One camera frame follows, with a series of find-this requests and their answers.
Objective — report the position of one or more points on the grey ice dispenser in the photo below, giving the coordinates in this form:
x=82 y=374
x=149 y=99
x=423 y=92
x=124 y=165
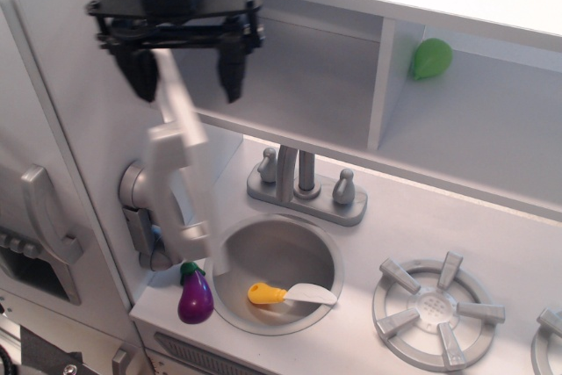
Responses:
x=27 y=262

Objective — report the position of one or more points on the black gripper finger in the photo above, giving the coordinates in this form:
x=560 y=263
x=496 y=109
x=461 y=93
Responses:
x=140 y=69
x=231 y=67

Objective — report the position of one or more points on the yellow handled toy knife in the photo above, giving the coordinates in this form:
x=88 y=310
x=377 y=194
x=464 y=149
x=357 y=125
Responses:
x=263 y=294

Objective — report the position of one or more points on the grey toy faucet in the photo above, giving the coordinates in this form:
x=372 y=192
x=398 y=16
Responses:
x=286 y=177

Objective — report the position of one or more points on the grey toy stove burner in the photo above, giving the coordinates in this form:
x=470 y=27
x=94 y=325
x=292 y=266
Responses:
x=433 y=315

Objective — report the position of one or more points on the purple toy eggplant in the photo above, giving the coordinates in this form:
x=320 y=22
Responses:
x=196 y=303

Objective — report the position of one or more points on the grey fridge door handle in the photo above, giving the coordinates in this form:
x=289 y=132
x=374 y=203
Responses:
x=47 y=216

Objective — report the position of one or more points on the grey toy wall phone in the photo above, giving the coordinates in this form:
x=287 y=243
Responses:
x=156 y=253

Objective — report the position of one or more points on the grey oven door handle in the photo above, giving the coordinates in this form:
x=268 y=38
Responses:
x=120 y=362

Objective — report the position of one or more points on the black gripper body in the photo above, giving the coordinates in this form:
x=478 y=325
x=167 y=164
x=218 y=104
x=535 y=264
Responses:
x=148 y=24

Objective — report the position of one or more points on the round metal sink bowl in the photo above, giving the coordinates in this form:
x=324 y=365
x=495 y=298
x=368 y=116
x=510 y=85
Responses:
x=280 y=250

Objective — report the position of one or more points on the green toy pear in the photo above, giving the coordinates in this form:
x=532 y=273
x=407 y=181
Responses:
x=431 y=58

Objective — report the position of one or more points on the white toy microwave door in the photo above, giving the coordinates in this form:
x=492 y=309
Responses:
x=179 y=146

